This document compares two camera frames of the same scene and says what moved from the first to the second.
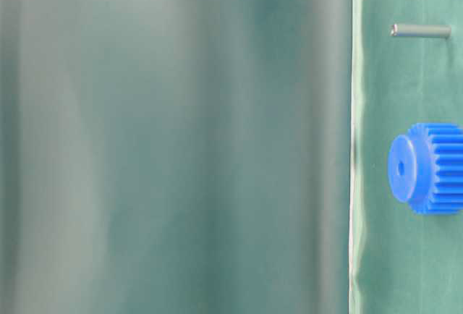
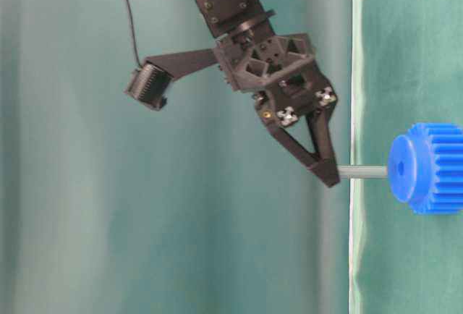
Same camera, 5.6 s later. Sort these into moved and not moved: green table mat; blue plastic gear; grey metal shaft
Moved: grey metal shaft
Not moved: blue plastic gear; green table mat
